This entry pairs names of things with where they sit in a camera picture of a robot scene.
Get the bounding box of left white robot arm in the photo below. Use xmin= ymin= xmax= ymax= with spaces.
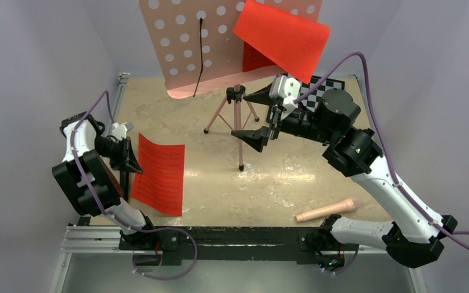
xmin=52 ymin=112 xmax=159 ymax=250

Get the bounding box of black microphone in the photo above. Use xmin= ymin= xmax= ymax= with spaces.
xmin=120 ymin=171 xmax=130 ymax=201

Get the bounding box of black white checkerboard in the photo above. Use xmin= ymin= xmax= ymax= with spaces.
xmin=277 ymin=73 xmax=345 ymax=116

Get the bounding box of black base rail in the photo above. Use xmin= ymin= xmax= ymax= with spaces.
xmin=76 ymin=216 xmax=361 ymax=268

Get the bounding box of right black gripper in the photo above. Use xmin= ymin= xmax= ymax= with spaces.
xmin=231 ymin=81 xmax=336 ymax=152

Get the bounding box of purple cable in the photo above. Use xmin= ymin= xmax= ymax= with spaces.
xmin=294 ymin=51 xmax=469 ymax=259
xmin=69 ymin=90 xmax=156 ymax=233

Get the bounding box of pink tripod music stand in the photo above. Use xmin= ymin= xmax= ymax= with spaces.
xmin=138 ymin=0 xmax=324 ymax=172

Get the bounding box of aluminium table frame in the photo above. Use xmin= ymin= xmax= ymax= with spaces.
xmin=48 ymin=73 xmax=427 ymax=293

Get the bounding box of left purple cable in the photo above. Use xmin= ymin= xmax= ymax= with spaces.
xmin=69 ymin=90 xmax=156 ymax=233

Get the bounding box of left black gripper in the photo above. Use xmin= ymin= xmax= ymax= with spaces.
xmin=93 ymin=135 xmax=143 ymax=175

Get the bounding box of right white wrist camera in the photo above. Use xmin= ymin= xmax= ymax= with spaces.
xmin=269 ymin=74 xmax=302 ymax=120

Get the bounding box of red sheet music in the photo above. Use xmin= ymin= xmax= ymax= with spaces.
xmin=131 ymin=134 xmax=185 ymax=217
xmin=233 ymin=1 xmax=330 ymax=83

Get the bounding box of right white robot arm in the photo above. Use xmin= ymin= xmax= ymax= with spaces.
xmin=232 ymin=87 xmax=457 ymax=268

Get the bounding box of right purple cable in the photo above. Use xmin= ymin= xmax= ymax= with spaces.
xmin=294 ymin=51 xmax=469 ymax=259

